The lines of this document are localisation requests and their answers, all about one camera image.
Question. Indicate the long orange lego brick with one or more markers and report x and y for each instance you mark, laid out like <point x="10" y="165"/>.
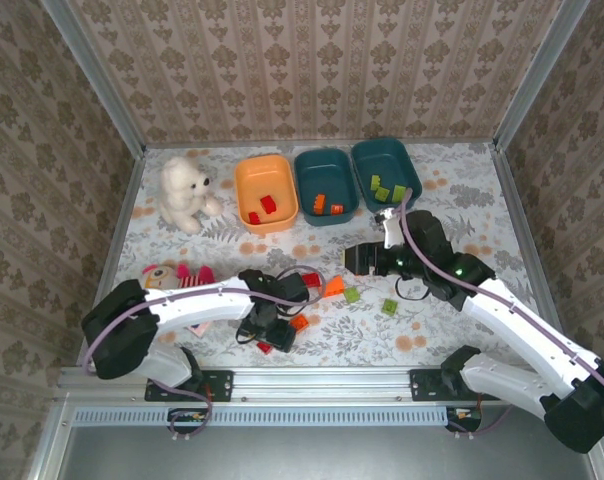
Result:
<point x="320" y="202"/>

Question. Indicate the grey metal panel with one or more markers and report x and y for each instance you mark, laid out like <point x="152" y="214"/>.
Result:
<point x="307" y="455"/>

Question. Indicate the long red lego brick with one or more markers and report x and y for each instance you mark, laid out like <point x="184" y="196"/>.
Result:
<point x="268" y="204"/>
<point x="310" y="280"/>
<point x="264" y="348"/>

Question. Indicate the long green lego brick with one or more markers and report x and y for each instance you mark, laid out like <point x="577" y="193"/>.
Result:
<point x="399" y="192"/>

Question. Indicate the orange sloped lego brick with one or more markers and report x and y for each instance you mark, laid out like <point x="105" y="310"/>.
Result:
<point x="334" y="287"/>

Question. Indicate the pink striped plush toy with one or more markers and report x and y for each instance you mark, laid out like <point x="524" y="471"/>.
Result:
<point x="157" y="277"/>

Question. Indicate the small orange printed lego brick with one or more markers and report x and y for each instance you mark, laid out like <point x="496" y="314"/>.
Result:
<point x="337" y="208"/>

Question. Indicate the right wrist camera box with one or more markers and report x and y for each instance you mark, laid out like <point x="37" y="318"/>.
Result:
<point x="391" y="230"/>

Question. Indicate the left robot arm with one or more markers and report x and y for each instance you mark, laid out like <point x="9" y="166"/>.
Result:
<point x="197" y="302"/>

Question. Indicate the white teddy bear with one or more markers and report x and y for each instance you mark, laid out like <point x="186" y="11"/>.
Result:
<point x="182" y="187"/>

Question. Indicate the small red lego brick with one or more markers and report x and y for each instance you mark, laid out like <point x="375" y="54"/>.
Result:
<point x="254" y="217"/>

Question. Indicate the teal plastic container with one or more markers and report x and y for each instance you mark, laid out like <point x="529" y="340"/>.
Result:
<point x="327" y="175"/>
<point x="384" y="165"/>

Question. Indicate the aluminium frame post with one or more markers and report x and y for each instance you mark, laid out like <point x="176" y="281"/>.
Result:
<point x="537" y="75"/>
<point x="97" y="80"/>

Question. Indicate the pink tissue packet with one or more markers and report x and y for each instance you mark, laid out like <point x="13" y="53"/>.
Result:
<point x="201" y="328"/>

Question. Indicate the orange plastic container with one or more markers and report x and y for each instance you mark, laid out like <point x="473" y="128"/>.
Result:
<point x="264" y="185"/>

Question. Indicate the aluminium frame rail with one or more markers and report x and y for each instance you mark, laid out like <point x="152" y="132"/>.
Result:
<point x="322" y="384"/>

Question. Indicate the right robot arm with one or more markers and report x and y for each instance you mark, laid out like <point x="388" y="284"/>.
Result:
<point x="512" y="322"/>

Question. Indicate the aluminium side rail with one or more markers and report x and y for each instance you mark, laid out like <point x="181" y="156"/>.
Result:
<point x="512" y="200"/>

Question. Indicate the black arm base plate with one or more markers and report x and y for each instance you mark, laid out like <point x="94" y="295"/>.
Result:
<point x="222" y="385"/>
<point x="422" y="385"/>

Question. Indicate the small green lego brick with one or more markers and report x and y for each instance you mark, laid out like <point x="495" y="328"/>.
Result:
<point x="390" y="306"/>
<point x="376" y="182"/>
<point x="382" y="194"/>
<point x="352" y="295"/>

